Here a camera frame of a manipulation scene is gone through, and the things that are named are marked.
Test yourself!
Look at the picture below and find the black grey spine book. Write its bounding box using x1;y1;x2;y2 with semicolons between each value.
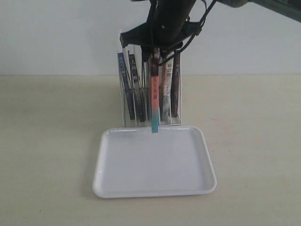
127;45;145;122

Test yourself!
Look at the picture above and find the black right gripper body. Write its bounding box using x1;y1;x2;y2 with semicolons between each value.
140;0;196;51

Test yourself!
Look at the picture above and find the red teal spine book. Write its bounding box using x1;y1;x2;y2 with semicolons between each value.
150;48;160;133

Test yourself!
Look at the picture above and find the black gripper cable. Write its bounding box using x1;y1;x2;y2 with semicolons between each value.
150;0;217;65

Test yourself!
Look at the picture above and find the dark brown spine book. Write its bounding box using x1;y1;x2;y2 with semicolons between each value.
171;53;181;117

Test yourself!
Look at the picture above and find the blue spine book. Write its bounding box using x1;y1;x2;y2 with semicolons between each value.
117;44;135;120

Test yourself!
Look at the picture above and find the light grey spine book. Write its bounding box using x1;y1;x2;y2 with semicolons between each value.
161;59;174;121

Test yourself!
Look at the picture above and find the white plastic tray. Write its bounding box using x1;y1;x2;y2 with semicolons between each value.
92;126;217;198

